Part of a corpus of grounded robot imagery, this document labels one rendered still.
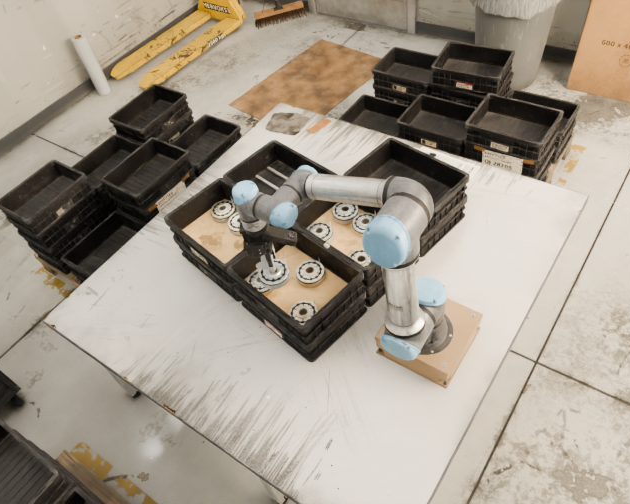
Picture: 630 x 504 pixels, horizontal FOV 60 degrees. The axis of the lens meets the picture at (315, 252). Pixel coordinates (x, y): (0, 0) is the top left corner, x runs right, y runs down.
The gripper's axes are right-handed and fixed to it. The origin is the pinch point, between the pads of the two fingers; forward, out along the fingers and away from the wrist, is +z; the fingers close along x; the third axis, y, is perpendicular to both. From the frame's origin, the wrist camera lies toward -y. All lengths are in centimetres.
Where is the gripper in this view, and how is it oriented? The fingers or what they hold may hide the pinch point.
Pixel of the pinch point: (274, 264)
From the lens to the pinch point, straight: 183.4
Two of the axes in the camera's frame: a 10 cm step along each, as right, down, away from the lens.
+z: 1.4, 6.4, 7.5
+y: -9.9, 1.2, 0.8
